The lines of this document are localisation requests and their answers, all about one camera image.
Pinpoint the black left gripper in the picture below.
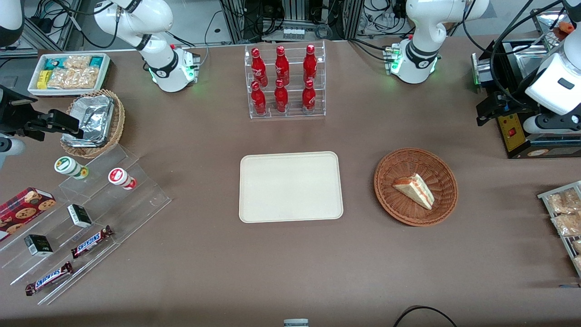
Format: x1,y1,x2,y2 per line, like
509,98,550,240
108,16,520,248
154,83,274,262
476,90,539,127

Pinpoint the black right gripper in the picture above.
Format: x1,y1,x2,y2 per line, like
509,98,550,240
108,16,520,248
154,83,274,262
0,85,85,142

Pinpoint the triangular sandwich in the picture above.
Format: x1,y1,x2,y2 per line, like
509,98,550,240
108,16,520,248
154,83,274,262
393,173,435,210

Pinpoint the white rectangular snack tray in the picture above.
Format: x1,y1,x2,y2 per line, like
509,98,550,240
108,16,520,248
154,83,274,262
27,53,112,97

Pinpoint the light wicker basket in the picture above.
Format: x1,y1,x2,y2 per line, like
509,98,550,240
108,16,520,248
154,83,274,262
60,89,126,159

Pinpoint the brown wicker basket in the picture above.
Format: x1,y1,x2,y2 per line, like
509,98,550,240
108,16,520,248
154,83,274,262
374,148,458,227

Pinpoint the cream plastic tray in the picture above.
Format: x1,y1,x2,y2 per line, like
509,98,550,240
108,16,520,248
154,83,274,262
239,151,344,223

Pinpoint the black food warmer machine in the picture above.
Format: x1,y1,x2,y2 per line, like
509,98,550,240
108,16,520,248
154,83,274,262
471,7,581,159

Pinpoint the aluminium foil container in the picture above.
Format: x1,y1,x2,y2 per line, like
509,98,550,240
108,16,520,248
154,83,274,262
62,95,115,148

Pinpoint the green cap yogurt bottle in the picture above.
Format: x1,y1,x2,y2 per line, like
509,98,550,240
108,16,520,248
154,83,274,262
54,156,89,179

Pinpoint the clear rice cracker packet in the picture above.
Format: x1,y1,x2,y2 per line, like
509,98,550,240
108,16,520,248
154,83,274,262
64,55,92,70
47,67,99,89

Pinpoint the red cap yogurt bottle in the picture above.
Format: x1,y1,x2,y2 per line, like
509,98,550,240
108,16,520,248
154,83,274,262
108,168,137,190

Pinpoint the red cookie box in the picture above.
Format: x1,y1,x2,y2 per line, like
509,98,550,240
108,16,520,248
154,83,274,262
0,187,57,242

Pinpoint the small black box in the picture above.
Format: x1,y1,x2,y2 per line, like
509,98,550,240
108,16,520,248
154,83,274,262
67,204,93,228
24,234,54,257

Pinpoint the clear acrylic stepped stand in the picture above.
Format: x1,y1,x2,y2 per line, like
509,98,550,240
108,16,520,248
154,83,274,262
0,144,172,306

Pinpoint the snickers chocolate bar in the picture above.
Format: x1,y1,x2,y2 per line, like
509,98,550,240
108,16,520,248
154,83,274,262
71,225,114,259
25,261,74,296

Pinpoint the red cola bottle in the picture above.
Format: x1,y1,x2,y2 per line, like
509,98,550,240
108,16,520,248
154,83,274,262
303,44,318,84
251,81,267,115
251,48,268,87
274,79,289,113
275,45,290,86
302,79,316,114

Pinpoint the clear acrylic bottle rack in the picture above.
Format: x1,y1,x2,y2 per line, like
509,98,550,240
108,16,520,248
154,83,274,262
244,41,326,119

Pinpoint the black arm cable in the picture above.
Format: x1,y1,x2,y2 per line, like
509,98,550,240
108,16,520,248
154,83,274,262
462,0,572,107

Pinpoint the metal wire rack tray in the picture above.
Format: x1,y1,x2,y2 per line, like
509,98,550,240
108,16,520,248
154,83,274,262
537,181,581,277

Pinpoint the black table cable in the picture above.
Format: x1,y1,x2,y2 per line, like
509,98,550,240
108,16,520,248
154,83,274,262
393,306,458,327

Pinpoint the aluminium frame rack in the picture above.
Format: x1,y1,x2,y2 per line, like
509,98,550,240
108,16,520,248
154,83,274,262
220,0,364,45

